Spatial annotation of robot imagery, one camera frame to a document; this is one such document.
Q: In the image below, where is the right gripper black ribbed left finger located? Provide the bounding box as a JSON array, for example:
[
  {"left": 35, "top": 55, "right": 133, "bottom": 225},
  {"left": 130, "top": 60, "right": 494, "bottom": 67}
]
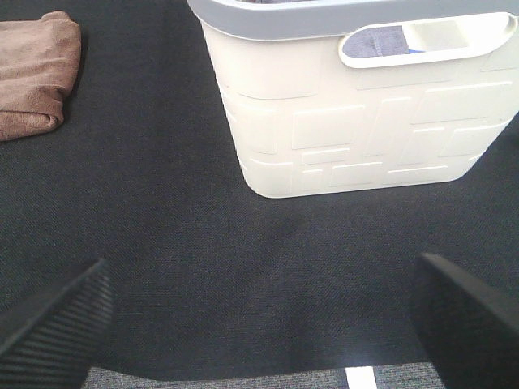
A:
[{"left": 1, "top": 259, "right": 114, "bottom": 388}]

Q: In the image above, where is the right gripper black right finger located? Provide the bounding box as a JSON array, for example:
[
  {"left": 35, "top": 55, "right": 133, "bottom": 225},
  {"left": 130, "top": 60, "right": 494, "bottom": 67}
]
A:
[{"left": 412, "top": 253, "right": 518, "bottom": 388}]

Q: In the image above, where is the cream laundry basket grey rim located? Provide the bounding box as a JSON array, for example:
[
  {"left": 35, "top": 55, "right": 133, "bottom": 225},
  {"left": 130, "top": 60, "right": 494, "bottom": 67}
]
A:
[{"left": 189, "top": 1, "right": 518, "bottom": 198}]

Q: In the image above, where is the blue-grey towel in basket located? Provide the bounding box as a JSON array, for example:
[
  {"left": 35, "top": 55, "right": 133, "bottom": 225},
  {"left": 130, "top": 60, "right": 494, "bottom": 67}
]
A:
[{"left": 342, "top": 25, "right": 409, "bottom": 58}]

